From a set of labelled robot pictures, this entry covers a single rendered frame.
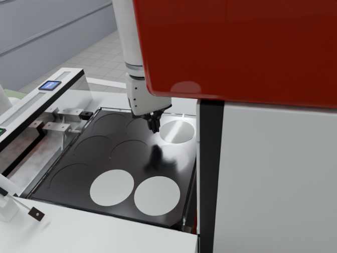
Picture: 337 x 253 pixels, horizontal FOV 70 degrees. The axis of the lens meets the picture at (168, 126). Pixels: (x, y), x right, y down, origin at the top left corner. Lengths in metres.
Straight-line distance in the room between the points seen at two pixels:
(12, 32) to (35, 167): 2.71
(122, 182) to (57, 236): 0.18
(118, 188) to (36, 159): 0.29
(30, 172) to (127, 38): 0.44
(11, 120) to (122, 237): 0.52
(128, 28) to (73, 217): 0.35
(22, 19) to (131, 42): 2.99
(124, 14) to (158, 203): 0.37
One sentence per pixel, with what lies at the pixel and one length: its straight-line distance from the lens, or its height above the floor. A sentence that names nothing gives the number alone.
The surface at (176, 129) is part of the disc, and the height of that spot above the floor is 0.90.
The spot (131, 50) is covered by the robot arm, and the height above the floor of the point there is 1.17.
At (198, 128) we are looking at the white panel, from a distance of 0.24.
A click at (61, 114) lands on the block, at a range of 0.87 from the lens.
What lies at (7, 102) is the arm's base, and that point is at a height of 0.91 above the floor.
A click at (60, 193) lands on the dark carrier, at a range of 0.63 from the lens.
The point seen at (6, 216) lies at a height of 0.98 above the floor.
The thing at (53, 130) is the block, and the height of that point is 0.91.
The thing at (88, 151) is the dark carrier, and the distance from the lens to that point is 0.69.
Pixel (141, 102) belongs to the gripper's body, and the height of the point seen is 1.04.
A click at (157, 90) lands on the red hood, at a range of 0.23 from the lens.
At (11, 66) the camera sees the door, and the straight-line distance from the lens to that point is 3.34.
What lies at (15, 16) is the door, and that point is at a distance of 3.39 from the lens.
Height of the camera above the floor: 1.35
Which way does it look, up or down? 39 degrees down
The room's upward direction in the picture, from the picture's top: 6 degrees counter-clockwise
